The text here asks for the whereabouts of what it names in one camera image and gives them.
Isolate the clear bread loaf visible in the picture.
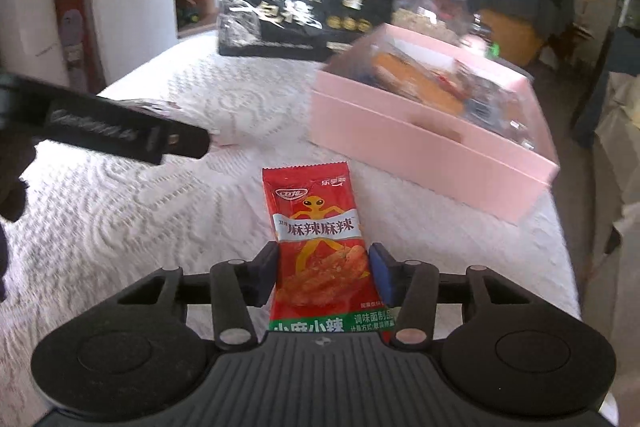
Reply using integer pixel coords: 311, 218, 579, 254
371, 52, 464, 117

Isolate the red spicy strips packet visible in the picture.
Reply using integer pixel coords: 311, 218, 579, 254
262, 162, 395, 341

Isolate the pink cardboard box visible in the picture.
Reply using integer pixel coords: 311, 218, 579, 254
309, 25, 560, 222

